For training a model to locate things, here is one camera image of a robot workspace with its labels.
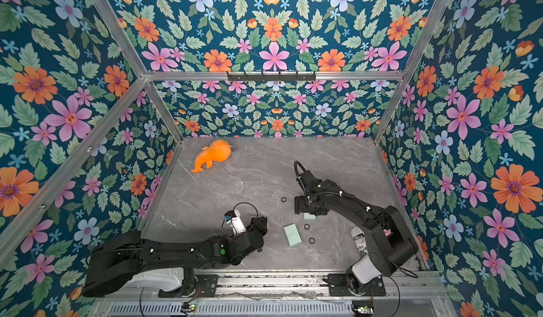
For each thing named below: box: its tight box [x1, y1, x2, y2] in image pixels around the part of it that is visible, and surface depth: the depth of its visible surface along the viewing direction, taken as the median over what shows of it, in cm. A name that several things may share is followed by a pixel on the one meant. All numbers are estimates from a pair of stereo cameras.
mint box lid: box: [283, 222, 303, 247], surface depth 85 cm
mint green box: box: [303, 212, 317, 221], surface depth 92 cm
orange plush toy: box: [190, 139, 232, 174], surface depth 109 cm
